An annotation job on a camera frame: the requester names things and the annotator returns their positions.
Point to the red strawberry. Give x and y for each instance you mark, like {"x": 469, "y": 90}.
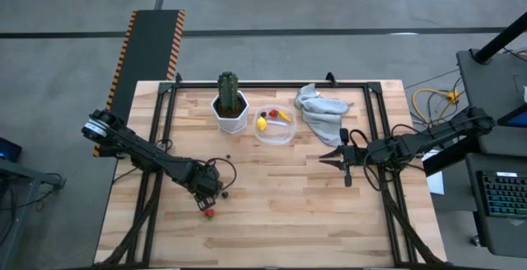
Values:
{"x": 210, "y": 214}
{"x": 272, "y": 113}

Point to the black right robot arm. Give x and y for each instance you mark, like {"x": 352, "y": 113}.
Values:
{"x": 432, "y": 136}

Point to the tablet with blue screen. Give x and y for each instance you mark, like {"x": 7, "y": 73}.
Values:
{"x": 516, "y": 118}

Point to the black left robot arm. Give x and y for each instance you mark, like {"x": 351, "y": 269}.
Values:
{"x": 140, "y": 150}

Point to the white paper sheet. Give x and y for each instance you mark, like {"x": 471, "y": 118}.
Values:
{"x": 437, "y": 184}

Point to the grey desk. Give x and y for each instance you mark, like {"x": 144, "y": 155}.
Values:
{"x": 490, "y": 93}

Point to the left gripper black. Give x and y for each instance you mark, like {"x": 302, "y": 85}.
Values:
{"x": 206, "y": 181}

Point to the black pole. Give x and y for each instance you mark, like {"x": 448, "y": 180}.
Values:
{"x": 498, "y": 39}

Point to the keyboard with red backlight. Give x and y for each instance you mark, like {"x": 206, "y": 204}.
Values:
{"x": 506, "y": 196}

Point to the black blue-lit device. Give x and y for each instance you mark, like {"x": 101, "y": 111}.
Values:
{"x": 8, "y": 150}

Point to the grey cloth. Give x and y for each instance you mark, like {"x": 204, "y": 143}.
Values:
{"x": 323, "y": 115}

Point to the grey metal stand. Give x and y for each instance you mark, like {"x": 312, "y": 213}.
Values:
{"x": 24, "y": 174}

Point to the black caster wheel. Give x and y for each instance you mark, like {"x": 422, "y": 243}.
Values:
{"x": 475, "y": 240}

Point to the white hexagonal plant pot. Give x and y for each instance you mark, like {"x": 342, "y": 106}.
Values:
{"x": 230, "y": 124}

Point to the black stand base bar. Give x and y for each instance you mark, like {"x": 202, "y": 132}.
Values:
{"x": 449, "y": 156}

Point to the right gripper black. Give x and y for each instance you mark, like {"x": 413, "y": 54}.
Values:
{"x": 356, "y": 155}

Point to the yellow lemon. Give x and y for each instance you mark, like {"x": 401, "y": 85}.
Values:
{"x": 261, "y": 123}

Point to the green cactus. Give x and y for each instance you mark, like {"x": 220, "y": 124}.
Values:
{"x": 228, "y": 91}

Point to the black hazard-striped floor mat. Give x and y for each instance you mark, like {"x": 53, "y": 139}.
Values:
{"x": 148, "y": 47}

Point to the clear plastic tupperware container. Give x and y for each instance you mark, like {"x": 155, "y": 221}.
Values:
{"x": 280, "y": 136}

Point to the black aluminium table frame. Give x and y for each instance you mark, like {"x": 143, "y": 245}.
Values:
{"x": 267, "y": 85}

